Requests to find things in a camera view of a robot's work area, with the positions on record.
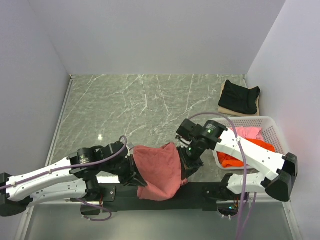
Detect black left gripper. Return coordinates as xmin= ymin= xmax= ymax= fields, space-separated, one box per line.
xmin=102 ymin=153 xmax=148 ymax=187

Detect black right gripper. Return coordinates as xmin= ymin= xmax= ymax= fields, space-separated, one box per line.
xmin=176 ymin=138 xmax=205 ymax=180

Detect dusty red polo shirt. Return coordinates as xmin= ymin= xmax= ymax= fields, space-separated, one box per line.
xmin=133 ymin=142 xmax=188 ymax=202

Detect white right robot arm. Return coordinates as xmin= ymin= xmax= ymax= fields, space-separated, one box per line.
xmin=176 ymin=119 xmax=298 ymax=202

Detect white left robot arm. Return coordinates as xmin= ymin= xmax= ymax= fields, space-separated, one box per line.
xmin=0 ymin=141 xmax=147 ymax=217

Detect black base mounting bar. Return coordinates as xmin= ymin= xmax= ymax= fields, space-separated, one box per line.
xmin=81 ymin=182 xmax=241 ymax=213

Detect orange t shirt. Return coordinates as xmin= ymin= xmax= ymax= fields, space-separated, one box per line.
xmin=217 ymin=139 xmax=276 ymax=168

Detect beige folded t shirt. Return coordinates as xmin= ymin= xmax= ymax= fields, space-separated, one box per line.
xmin=218 ymin=83 xmax=261 ymax=118

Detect pink t shirt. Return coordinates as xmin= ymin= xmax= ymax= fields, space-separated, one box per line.
xmin=235 ymin=126 xmax=264 ymax=141

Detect black folded t shirt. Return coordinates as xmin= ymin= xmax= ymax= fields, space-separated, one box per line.
xmin=218 ymin=79 xmax=261 ymax=115

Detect white plastic laundry basket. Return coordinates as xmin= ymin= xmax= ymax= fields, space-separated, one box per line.
xmin=212 ymin=116 xmax=290 ymax=171

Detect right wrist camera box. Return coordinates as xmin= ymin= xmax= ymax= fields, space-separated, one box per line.
xmin=175 ymin=119 xmax=196 ymax=146

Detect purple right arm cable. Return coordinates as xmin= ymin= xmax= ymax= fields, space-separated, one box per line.
xmin=187 ymin=112 xmax=258 ymax=240

